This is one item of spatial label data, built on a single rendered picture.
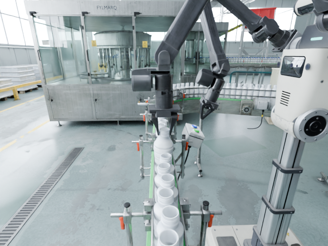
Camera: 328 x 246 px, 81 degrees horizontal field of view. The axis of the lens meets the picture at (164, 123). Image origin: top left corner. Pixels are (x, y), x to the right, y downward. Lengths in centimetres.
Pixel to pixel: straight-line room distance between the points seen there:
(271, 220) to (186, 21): 110
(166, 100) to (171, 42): 17
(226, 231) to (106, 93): 328
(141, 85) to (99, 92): 356
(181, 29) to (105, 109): 369
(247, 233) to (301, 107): 104
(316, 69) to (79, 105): 397
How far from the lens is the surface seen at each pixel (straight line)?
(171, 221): 44
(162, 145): 65
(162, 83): 59
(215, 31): 101
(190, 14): 61
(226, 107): 235
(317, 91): 98
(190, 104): 228
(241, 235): 169
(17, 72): 941
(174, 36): 59
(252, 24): 116
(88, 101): 425
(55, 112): 459
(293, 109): 100
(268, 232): 138
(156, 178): 60
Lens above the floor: 148
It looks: 20 degrees down
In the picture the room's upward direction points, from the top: straight up
